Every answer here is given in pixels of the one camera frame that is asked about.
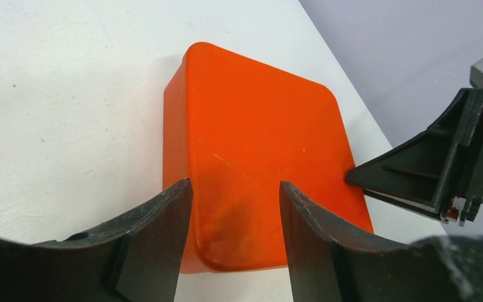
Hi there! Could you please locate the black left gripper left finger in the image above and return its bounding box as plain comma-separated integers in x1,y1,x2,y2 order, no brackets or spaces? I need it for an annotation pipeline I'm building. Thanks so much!
0,179,192,301

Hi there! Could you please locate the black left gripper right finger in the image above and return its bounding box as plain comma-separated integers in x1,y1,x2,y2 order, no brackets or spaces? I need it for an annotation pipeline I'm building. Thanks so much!
279,181,483,301

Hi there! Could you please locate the orange box lid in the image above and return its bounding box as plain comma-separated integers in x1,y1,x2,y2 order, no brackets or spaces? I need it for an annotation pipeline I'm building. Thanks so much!
162,42,373,274

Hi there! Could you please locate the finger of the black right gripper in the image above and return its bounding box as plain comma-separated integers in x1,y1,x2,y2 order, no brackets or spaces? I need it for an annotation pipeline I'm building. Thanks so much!
345,88,483,224

